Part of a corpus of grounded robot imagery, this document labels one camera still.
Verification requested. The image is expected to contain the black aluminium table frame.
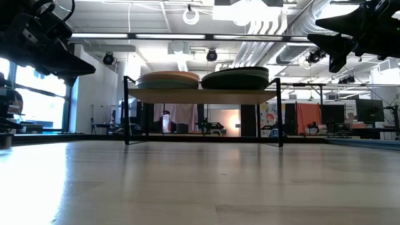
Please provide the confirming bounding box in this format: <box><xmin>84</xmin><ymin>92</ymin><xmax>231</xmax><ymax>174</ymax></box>
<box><xmin>0</xmin><ymin>132</ymin><xmax>400</xmax><ymax>151</ymax></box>

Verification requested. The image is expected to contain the black ceiling spotlight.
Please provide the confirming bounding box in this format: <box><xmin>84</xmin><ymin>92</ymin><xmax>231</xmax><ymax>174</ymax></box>
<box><xmin>337</xmin><ymin>74</ymin><xmax>358</xmax><ymax>86</ymax></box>
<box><xmin>102</xmin><ymin>51</ymin><xmax>116</xmax><ymax>66</ymax></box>
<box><xmin>305</xmin><ymin>46</ymin><xmax>329</xmax><ymax>65</ymax></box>
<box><xmin>205</xmin><ymin>47</ymin><xmax>219</xmax><ymax>63</ymax></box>

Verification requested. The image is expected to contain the large window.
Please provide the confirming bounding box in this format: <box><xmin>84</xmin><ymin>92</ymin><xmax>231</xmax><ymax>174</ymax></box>
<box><xmin>14</xmin><ymin>62</ymin><xmax>71</xmax><ymax>133</ymax></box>

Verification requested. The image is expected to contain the long ceiling light strip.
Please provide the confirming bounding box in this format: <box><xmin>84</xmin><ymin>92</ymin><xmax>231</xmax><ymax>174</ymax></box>
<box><xmin>70</xmin><ymin>31</ymin><xmax>313</xmax><ymax>44</ymax></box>

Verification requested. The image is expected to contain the small black computer monitor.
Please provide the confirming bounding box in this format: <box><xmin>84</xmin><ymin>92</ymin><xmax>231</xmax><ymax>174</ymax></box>
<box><xmin>321</xmin><ymin>103</ymin><xmax>346</xmax><ymax>126</ymax></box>

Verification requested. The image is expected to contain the wooden shelf with black frame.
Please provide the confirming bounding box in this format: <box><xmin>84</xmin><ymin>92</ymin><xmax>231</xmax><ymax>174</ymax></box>
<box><xmin>122</xmin><ymin>75</ymin><xmax>285</xmax><ymax>148</ymax></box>

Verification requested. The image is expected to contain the white cable ring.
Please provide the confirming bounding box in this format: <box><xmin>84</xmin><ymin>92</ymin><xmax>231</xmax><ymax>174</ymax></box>
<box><xmin>182</xmin><ymin>7</ymin><xmax>201</xmax><ymax>26</ymax></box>

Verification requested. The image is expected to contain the silver ventilation duct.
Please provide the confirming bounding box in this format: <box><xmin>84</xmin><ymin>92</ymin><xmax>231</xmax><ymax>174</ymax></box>
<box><xmin>274</xmin><ymin>0</ymin><xmax>344</xmax><ymax>65</ymax></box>

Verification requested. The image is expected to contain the orange cloth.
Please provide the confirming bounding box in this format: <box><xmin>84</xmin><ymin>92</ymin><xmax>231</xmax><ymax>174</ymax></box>
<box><xmin>296</xmin><ymin>102</ymin><xmax>323</xmax><ymax>136</ymax></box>

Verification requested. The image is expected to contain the colourful poster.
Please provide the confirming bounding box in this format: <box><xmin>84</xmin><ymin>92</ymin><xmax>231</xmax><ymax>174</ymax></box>
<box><xmin>258</xmin><ymin>101</ymin><xmax>279</xmax><ymax>138</ymax></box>

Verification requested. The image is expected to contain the terracotta plate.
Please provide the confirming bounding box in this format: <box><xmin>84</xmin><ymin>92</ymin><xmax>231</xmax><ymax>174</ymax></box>
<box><xmin>136</xmin><ymin>74</ymin><xmax>201</xmax><ymax>84</ymax></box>

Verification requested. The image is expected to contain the black pillar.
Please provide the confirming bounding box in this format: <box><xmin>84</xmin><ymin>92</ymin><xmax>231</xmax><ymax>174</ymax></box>
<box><xmin>239</xmin><ymin>104</ymin><xmax>258</xmax><ymax>139</ymax></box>

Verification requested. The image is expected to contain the black plate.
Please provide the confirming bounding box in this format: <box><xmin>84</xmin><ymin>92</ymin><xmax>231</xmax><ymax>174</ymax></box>
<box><xmin>215</xmin><ymin>66</ymin><xmax>270</xmax><ymax>73</ymax></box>

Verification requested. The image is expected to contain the large black computer monitor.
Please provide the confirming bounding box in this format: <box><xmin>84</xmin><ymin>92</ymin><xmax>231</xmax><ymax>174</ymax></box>
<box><xmin>355</xmin><ymin>98</ymin><xmax>386</xmax><ymax>124</ymax></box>

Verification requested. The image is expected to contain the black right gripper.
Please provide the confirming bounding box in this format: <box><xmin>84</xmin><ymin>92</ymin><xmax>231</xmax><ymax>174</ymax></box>
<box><xmin>307</xmin><ymin>0</ymin><xmax>400</xmax><ymax>74</ymax></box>

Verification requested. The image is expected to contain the seated person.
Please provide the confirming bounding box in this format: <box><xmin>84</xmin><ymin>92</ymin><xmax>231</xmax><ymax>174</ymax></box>
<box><xmin>155</xmin><ymin>109</ymin><xmax>178</xmax><ymax>134</ymax></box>

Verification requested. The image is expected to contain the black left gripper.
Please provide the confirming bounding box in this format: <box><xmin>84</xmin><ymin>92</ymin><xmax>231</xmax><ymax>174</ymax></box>
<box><xmin>0</xmin><ymin>9</ymin><xmax>96</xmax><ymax>89</ymax></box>

